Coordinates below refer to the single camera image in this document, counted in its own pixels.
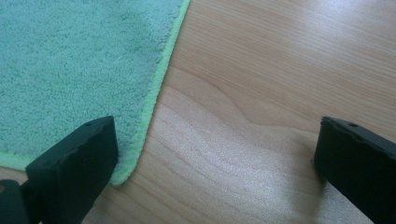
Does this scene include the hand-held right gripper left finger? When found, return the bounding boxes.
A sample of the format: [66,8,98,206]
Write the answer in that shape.
[24,115,120,224]

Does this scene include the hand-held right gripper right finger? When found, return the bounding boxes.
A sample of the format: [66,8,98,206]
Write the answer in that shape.
[312,116,396,224]

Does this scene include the green microfibre cloth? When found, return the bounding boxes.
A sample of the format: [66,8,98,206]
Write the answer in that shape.
[0,0,191,188]

